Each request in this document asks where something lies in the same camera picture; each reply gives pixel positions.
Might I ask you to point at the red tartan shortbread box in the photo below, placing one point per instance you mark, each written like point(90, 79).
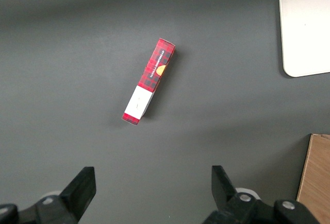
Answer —
point(152, 77)

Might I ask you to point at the wooden drawer cabinet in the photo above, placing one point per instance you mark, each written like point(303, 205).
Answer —
point(317, 177)

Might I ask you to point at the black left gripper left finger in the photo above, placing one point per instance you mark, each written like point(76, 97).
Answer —
point(74, 198)

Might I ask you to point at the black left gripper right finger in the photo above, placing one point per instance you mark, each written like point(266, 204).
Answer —
point(227, 203)

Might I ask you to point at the cream plastic tray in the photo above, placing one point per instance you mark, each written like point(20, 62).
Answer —
point(306, 28)

